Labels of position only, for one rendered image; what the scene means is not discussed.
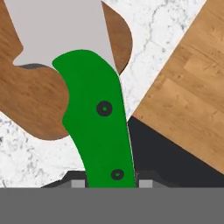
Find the brown wooden cutting board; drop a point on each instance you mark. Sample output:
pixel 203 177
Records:
pixel 32 99

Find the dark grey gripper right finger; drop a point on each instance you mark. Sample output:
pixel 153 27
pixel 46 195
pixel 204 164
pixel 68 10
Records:
pixel 147 181

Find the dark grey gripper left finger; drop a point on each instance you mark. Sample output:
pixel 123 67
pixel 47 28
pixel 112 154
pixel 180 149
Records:
pixel 75 180

